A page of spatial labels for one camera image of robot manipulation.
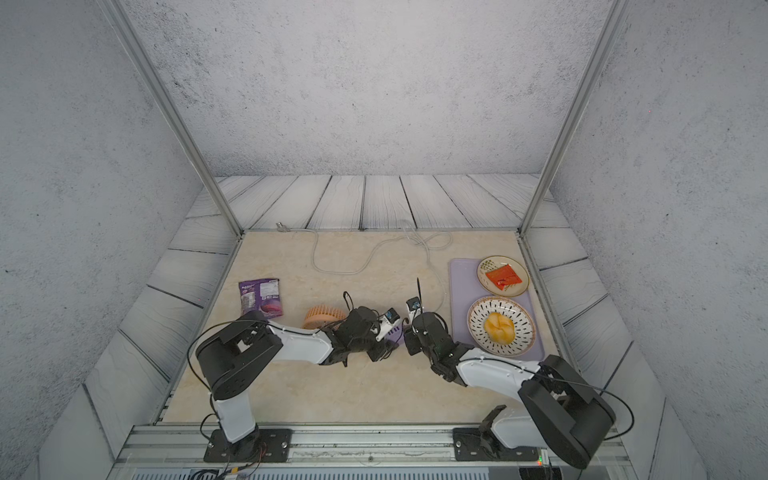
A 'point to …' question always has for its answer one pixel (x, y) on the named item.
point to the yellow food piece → (499, 328)
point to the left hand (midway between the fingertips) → (396, 340)
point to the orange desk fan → (321, 315)
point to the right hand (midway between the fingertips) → (410, 325)
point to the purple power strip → (396, 334)
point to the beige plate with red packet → (494, 261)
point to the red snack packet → (504, 276)
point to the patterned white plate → (521, 316)
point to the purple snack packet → (262, 295)
